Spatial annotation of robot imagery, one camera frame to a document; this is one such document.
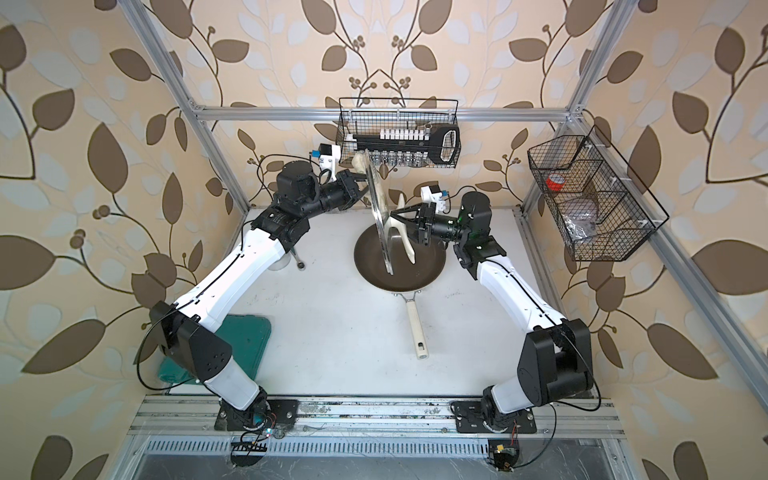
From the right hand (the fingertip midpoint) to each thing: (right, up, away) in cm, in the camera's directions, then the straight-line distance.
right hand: (390, 220), depth 69 cm
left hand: (-4, +10, -2) cm, 11 cm away
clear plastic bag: (+47, -1, +4) cm, 47 cm away
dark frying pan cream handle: (+5, -18, +30) cm, 35 cm away
